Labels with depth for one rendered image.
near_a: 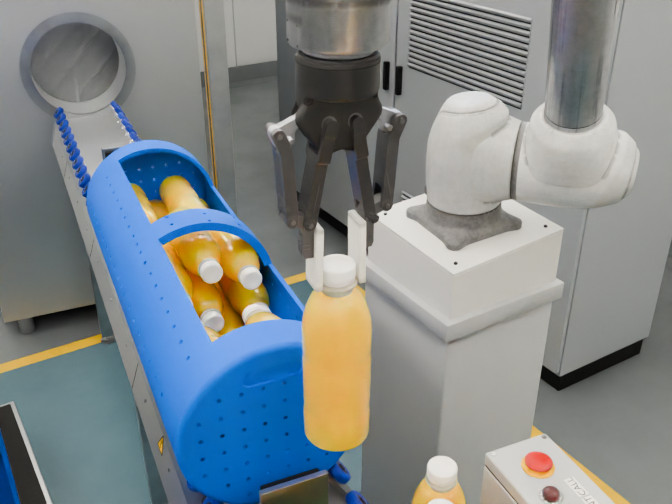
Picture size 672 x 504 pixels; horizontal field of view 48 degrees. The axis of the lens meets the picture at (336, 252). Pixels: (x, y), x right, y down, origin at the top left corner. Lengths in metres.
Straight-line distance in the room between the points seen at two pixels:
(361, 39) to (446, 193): 0.91
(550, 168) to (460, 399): 0.54
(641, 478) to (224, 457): 1.88
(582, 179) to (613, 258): 1.42
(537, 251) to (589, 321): 1.34
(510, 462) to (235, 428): 0.38
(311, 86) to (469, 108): 0.84
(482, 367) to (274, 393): 0.69
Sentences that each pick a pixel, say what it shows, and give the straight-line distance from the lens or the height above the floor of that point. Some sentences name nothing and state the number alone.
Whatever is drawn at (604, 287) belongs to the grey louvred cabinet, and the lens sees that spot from 2.90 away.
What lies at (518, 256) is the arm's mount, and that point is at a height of 1.09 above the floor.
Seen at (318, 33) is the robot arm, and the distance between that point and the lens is 0.64.
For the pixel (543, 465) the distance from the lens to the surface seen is 1.07.
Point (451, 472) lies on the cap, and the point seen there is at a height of 1.12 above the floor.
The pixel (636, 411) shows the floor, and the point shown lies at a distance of 3.04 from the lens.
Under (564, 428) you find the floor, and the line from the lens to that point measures 2.88.
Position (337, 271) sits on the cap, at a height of 1.46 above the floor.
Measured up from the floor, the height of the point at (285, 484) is 1.05.
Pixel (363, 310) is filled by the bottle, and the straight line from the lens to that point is 0.78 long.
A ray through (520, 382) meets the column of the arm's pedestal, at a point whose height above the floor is 0.76.
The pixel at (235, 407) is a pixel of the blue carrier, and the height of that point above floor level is 1.15.
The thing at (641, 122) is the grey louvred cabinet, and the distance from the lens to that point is 2.68.
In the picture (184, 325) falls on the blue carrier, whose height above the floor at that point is 1.20.
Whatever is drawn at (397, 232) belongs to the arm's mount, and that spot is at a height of 1.11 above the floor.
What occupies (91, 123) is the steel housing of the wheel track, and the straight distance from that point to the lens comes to 2.93.
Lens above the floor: 1.83
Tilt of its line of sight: 28 degrees down
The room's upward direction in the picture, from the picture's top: straight up
